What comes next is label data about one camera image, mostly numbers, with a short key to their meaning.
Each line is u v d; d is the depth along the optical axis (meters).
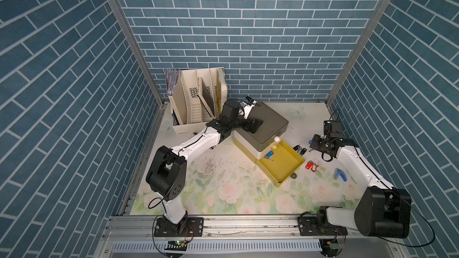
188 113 1.05
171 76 0.92
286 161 0.94
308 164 0.92
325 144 0.63
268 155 0.94
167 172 0.48
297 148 0.99
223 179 0.88
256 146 0.81
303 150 0.99
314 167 0.91
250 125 0.76
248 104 0.74
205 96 1.05
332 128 0.67
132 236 0.74
